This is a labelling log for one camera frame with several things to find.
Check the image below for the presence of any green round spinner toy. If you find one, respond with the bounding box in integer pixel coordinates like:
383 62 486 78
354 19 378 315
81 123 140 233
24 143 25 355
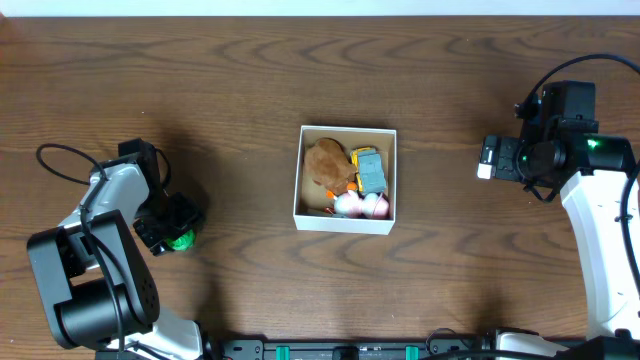
166 229 196 252

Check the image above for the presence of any brown plush toy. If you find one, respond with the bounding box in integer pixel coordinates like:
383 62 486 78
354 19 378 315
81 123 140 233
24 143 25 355
303 138 357 195

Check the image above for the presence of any yellow grey toy car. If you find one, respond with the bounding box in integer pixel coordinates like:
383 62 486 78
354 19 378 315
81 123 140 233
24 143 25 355
350 147 387 195

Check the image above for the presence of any pink white duck figure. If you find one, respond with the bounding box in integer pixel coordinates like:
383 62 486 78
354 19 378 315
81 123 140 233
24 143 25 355
326 190 390 220

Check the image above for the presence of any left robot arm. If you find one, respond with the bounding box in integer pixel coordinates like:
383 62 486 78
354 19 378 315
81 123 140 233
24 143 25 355
27 138 215 359

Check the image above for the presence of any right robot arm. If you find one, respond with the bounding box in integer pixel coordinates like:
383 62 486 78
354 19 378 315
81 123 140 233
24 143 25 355
477 81 639 359

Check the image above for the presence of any white cardboard box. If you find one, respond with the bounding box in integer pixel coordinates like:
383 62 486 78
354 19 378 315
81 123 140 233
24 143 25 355
293 125 397 235

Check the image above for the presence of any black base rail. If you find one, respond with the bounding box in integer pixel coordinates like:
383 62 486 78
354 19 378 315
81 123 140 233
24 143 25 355
94 327 496 360

